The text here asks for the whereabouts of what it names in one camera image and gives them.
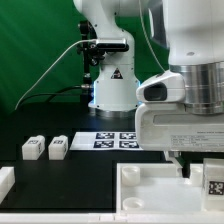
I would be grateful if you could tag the white sheet with markers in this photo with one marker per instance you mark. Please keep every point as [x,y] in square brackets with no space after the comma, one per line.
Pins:
[105,141]

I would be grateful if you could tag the white square tabletop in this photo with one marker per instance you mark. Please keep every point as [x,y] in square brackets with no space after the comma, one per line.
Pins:
[157,188]

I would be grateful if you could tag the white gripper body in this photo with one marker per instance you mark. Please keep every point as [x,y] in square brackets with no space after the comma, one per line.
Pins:
[167,127]

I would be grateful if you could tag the white left obstacle block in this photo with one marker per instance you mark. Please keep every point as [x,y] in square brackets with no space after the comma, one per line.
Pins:
[7,180]

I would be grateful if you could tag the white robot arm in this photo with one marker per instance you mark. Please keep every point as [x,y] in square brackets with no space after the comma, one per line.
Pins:
[193,32]

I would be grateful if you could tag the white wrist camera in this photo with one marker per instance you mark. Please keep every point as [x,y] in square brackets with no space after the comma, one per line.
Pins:
[168,87]

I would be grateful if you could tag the white front rail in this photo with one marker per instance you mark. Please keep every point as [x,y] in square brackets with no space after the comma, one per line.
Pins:
[108,219]

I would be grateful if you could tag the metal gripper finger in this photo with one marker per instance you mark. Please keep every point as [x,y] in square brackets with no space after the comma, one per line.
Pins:
[176,159]

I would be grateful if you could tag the black camera stand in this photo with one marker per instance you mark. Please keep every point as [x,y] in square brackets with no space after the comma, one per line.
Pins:
[91,57]

